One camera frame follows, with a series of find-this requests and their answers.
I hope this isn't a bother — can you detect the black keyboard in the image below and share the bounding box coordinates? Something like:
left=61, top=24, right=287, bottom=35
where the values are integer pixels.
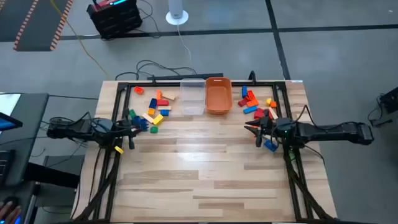
left=0, top=149, right=16, bottom=187

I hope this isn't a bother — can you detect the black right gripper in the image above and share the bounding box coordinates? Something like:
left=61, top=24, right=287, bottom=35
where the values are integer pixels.
left=244, top=116, right=280, bottom=147

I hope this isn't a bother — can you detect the clear plastic bin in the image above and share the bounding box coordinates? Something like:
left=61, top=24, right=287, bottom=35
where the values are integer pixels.
left=180, top=78, right=206, bottom=116

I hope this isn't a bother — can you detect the white pedestal stand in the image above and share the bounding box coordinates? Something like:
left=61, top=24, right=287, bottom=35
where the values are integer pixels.
left=165, top=0, right=190, bottom=26

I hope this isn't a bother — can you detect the white sheet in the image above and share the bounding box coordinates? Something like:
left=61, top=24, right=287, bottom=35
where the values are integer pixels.
left=0, top=93, right=21, bottom=116

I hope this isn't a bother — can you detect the black storage crate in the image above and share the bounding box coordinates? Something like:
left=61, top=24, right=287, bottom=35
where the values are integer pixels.
left=86, top=0, right=144, bottom=40

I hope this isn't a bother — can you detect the black desk base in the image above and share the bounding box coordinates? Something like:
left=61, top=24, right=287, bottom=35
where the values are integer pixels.
left=24, top=154, right=85, bottom=189

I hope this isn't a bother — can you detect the black floor equipment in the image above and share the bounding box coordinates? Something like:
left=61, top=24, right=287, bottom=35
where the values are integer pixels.
left=368, top=86, right=398, bottom=128

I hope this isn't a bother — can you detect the orange plastic bin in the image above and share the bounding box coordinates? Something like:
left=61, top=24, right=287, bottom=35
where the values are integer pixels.
left=205, top=77, right=233, bottom=115

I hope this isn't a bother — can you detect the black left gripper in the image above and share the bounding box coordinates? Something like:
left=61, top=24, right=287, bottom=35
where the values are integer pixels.
left=118, top=108, right=143, bottom=150

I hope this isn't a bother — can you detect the white cable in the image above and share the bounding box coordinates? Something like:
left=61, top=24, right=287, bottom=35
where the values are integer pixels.
left=176, top=24, right=195, bottom=75

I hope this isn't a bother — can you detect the black metal table frame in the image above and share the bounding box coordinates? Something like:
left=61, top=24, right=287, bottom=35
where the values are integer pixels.
left=73, top=80, right=340, bottom=224

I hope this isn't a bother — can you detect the person's hand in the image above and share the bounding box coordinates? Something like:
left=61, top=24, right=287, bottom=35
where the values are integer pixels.
left=0, top=200, right=22, bottom=224

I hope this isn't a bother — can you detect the red device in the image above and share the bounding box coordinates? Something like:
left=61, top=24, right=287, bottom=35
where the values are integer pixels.
left=92, top=0, right=129, bottom=12

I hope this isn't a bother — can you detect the tilted monitor screen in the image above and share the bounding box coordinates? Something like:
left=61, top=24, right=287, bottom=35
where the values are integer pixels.
left=0, top=111, right=24, bottom=132

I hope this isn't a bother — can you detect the dark grey desk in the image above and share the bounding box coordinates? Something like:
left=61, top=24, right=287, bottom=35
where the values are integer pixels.
left=0, top=92, right=50, bottom=187

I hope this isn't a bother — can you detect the black computer mouse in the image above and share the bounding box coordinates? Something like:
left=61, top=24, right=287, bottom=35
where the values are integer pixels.
left=2, top=195, right=20, bottom=208

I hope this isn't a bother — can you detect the black power strip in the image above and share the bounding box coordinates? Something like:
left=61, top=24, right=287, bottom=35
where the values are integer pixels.
left=146, top=72, right=224, bottom=82

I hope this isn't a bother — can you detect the black striped floor mat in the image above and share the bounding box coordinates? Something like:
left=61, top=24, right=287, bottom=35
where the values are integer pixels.
left=0, top=0, right=75, bottom=52

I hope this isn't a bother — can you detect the black floor cable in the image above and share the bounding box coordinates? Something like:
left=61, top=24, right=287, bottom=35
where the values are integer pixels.
left=135, top=58, right=198, bottom=77
left=114, top=71, right=141, bottom=81

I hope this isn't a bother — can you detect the yellow cable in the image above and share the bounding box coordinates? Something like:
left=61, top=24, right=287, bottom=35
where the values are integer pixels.
left=49, top=0, right=110, bottom=79

